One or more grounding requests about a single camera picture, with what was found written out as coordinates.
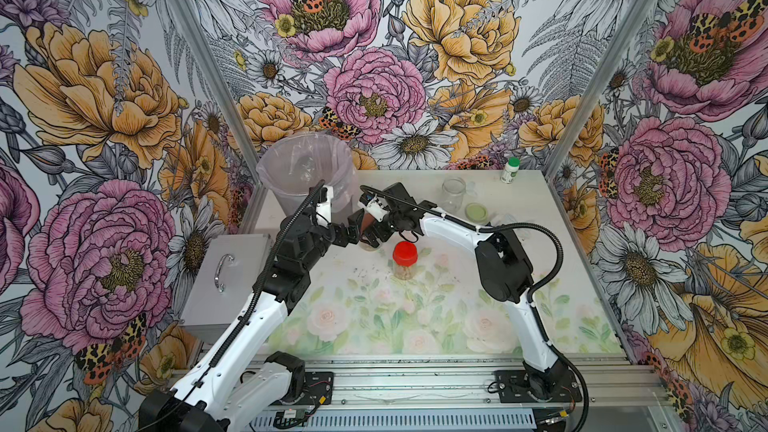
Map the brown lid peanut jar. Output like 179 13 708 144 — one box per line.
359 211 380 250

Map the green lid peanut jar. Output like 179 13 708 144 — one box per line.
440 177 466 213

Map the mesh bin with pink bag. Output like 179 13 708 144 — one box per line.
257 132 359 222

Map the light green jar lid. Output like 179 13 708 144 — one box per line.
465 202 489 224

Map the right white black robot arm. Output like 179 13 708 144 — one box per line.
360 183 569 401

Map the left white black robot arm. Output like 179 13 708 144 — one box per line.
138 211 364 431

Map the red lid peanut jar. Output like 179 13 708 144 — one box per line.
392 241 418 281

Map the silver aluminium case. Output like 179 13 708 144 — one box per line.
181 234 273 344

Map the blue gauze bandage packet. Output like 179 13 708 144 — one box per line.
490 213 519 227

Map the white bottle green cap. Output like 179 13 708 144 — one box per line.
501 157 521 184

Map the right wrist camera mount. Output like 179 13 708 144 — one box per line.
358 196 390 222

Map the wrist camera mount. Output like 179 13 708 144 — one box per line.
358 196 390 222
315 185 334 227

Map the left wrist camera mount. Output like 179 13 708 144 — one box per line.
315 185 334 227

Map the right black corrugated cable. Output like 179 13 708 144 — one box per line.
359 185 590 432

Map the left black cable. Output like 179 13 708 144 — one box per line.
149 179 326 427

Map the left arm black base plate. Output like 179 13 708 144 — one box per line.
275 371 335 407

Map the left aluminium corner post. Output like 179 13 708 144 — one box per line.
167 0 261 186

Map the aluminium corner post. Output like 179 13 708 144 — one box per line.
543 0 657 183
167 0 261 186

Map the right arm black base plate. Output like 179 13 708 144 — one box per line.
494 370 583 404

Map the aluminium rail frame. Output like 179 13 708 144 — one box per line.
149 347 679 432

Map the right aluminium corner post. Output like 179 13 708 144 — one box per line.
543 0 657 183

